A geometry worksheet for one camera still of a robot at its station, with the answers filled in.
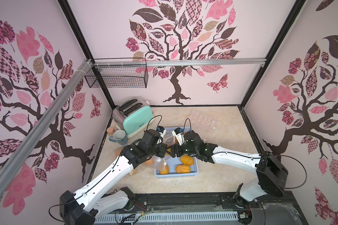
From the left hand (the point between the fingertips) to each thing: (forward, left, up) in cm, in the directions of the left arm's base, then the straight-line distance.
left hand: (164, 149), depth 75 cm
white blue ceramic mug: (+15, +31, -10) cm, 36 cm away
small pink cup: (+17, +37, -6) cm, 41 cm away
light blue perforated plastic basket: (-3, -3, -17) cm, 17 cm away
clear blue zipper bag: (-4, +16, -16) cm, 23 cm away
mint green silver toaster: (+25, +22, 0) cm, 34 cm away
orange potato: (-1, -13, -12) cm, 18 cm away
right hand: (+2, -2, -2) cm, 3 cm away
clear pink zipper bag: (-7, +2, -5) cm, 9 cm away
